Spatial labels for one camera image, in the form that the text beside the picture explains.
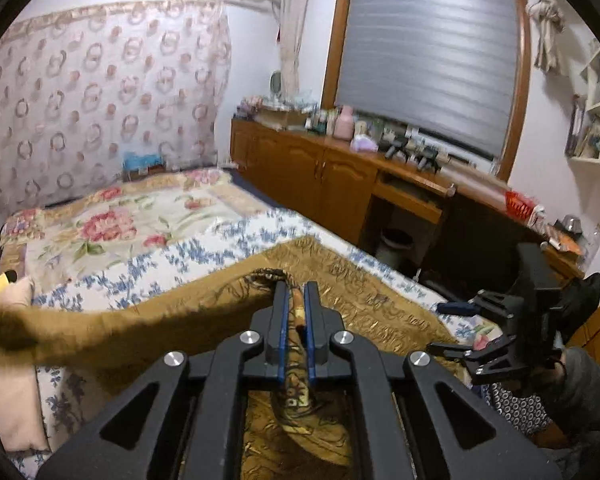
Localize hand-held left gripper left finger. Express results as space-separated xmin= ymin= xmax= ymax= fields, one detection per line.
xmin=37 ymin=281 xmax=288 ymax=480

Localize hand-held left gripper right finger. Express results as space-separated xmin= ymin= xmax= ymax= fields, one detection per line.
xmin=304 ymin=281 xmax=563 ymax=480

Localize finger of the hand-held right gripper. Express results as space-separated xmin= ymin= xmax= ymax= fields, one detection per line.
xmin=427 ymin=336 xmax=519 ymax=386
xmin=437 ymin=291 xmax=519 ymax=317

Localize golden brown patterned cloth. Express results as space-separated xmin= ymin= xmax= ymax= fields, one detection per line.
xmin=0 ymin=237 xmax=481 ymax=480

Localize person's right forearm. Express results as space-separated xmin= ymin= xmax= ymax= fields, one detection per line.
xmin=545 ymin=347 xmax=600 ymax=448

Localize hanging beige clothes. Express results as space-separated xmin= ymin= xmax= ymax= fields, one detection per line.
xmin=526 ymin=0 xmax=566 ymax=77

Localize black bag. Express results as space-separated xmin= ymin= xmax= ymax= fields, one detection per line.
xmin=562 ymin=272 xmax=600 ymax=346

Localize waste bin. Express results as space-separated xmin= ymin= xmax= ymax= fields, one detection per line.
xmin=380 ymin=228 xmax=415 ymax=263

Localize navy dotted cloth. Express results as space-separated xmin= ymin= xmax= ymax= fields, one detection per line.
xmin=485 ymin=380 xmax=551 ymax=436

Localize metal pot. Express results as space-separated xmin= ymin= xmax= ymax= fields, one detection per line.
xmin=554 ymin=215 xmax=583 ymax=236

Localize red basket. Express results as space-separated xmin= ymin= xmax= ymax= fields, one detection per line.
xmin=504 ymin=190 xmax=540 ymax=220

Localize bed with floral quilt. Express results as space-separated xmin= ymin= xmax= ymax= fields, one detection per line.
xmin=7 ymin=205 xmax=501 ymax=480

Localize wooden sideboard cabinet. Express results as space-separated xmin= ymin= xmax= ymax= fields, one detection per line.
xmin=229 ymin=117 xmax=586 ymax=281

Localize pink floral bedspread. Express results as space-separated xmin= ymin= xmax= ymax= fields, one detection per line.
xmin=0 ymin=167 xmax=291 ymax=281

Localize cardboard box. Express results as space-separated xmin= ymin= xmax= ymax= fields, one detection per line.
xmin=254 ymin=109 xmax=308 ymax=131

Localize pink bottle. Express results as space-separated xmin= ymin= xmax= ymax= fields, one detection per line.
xmin=335 ymin=106 xmax=356 ymax=141

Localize blue box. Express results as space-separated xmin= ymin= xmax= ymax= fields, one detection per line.
xmin=122 ymin=152 xmax=166 ymax=181

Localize grey window blind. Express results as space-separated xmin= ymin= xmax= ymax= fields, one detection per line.
xmin=335 ymin=0 xmax=523 ymax=158

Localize pale pink pillow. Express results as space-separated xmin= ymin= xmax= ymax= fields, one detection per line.
xmin=0 ymin=275 xmax=51 ymax=453

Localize cream window curtain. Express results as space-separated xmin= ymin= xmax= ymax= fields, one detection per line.
xmin=279 ymin=0 xmax=313 ymax=98

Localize white wall shelf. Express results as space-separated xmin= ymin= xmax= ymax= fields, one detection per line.
xmin=565 ymin=40 xmax=600 ymax=181

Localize ring patterned wall curtain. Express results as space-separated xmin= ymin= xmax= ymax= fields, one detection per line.
xmin=0 ymin=0 xmax=233 ymax=216

